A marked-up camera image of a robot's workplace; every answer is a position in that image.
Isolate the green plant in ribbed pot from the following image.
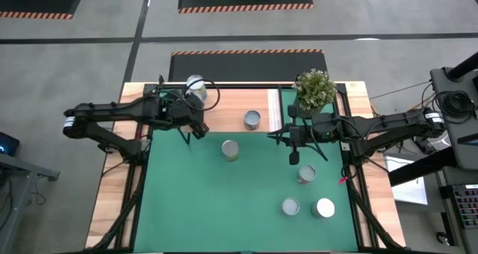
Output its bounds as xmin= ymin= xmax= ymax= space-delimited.
xmin=291 ymin=68 xmax=338 ymax=120

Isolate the grey floor cable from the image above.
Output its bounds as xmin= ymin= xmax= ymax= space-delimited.
xmin=369 ymin=81 xmax=433 ymax=101

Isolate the green table mat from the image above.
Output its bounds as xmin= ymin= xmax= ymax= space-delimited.
xmin=133 ymin=87 xmax=359 ymax=253

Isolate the wooden shelf with black legs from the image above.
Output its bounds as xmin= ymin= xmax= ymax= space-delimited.
xmin=176 ymin=84 xmax=286 ymax=146

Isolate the grey cart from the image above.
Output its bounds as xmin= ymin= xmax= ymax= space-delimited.
xmin=429 ymin=66 xmax=478 ymax=172

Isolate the keypad with lit keys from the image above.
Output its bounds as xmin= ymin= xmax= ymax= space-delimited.
xmin=450 ymin=184 xmax=478 ymax=231

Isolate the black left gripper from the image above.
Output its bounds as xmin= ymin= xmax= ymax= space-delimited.
xmin=149 ymin=90 xmax=210 ymax=140

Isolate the Tomatoes label tin can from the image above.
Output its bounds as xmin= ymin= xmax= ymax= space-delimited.
xmin=311 ymin=197 xmax=336 ymax=220
xmin=221 ymin=140 xmax=240 ymax=163

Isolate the carrot print tin can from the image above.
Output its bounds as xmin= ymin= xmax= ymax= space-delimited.
xmin=281 ymin=196 xmax=301 ymax=217

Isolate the black device with blue light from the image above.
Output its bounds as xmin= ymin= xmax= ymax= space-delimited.
xmin=0 ymin=131 xmax=21 ymax=157

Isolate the tin can with grey lid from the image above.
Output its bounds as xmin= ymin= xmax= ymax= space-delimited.
xmin=243 ymin=110 xmax=262 ymax=131

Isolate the black beam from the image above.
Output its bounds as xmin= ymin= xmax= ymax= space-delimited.
xmin=388 ymin=146 xmax=460 ymax=188

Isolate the grey side table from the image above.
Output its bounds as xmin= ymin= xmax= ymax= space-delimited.
xmin=0 ymin=152 xmax=60 ymax=254

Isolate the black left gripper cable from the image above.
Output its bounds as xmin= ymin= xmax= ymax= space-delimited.
xmin=181 ymin=78 xmax=221 ymax=113

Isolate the black pole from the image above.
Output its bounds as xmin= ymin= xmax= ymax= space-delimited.
xmin=446 ymin=51 xmax=478 ymax=82

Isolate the black cable coil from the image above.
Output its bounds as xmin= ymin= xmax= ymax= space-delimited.
xmin=432 ymin=90 xmax=478 ymax=120

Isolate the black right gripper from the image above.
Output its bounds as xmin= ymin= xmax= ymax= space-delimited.
xmin=267 ymin=104 xmax=339 ymax=166

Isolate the green patterned label tin can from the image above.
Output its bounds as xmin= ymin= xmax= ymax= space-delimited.
xmin=297 ymin=164 xmax=317 ymax=185

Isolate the teal label tin can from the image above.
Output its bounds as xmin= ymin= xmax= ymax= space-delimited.
xmin=185 ymin=74 xmax=208 ymax=102

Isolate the white sheet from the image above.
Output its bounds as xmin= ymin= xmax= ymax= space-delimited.
xmin=384 ymin=155 xmax=429 ymax=206

